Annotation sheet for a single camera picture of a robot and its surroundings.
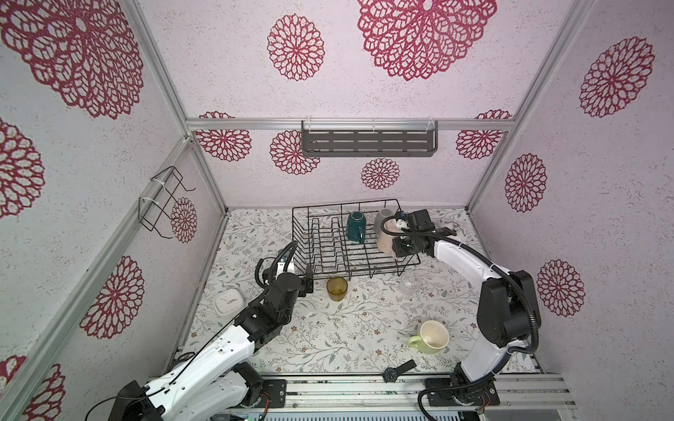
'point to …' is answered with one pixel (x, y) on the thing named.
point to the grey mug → (383, 214)
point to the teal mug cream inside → (356, 226)
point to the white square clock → (229, 302)
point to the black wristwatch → (390, 374)
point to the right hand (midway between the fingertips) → (396, 242)
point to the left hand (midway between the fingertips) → (293, 268)
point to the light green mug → (433, 336)
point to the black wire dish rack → (345, 239)
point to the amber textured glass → (336, 288)
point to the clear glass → (409, 284)
